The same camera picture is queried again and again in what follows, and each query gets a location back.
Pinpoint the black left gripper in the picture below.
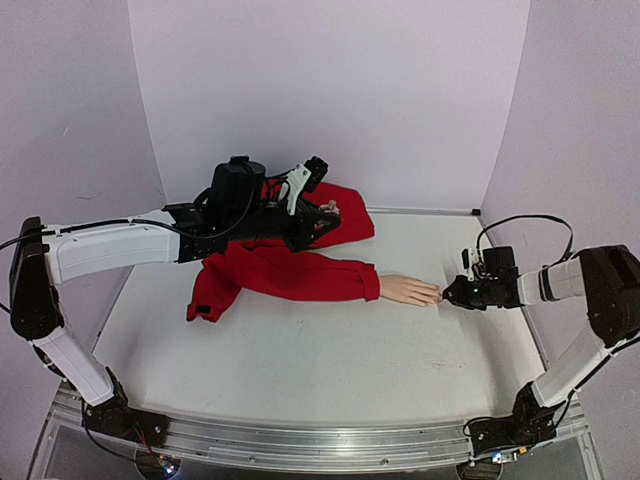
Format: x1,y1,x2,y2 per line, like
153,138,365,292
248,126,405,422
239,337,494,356
230,196,344,254

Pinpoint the clear nail polish bottle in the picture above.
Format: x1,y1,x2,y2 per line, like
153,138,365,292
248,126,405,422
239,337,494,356
319,200,340,216

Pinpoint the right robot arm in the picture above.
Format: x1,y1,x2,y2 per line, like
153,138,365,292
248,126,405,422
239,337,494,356
443,245,639,452

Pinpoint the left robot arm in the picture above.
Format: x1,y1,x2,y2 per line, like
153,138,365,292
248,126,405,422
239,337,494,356
8,156,341,447

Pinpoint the mannequin hand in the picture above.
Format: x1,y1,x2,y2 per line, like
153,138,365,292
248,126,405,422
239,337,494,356
379,275,441,307

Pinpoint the red jacket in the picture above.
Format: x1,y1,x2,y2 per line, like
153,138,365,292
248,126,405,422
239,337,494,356
186,183,381,323

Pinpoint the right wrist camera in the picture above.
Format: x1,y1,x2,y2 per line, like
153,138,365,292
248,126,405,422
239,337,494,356
461,247,487,281

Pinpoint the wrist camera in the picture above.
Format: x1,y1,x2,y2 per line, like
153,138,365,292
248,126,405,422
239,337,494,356
278,156,329,216
461,247,487,281

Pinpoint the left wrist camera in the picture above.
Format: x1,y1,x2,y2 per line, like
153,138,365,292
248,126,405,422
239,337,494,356
278,156,329,216

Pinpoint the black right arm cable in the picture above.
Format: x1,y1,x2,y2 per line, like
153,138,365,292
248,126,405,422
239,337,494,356
475,214,575,264

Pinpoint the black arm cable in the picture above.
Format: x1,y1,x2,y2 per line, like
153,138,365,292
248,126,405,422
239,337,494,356
0,234,51,311
475,214,575,264

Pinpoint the aluminium table front rail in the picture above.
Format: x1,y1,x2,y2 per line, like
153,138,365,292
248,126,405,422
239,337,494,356
51,387,588,473

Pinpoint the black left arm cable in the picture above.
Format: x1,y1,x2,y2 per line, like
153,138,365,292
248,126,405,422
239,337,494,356
0,234,51,311

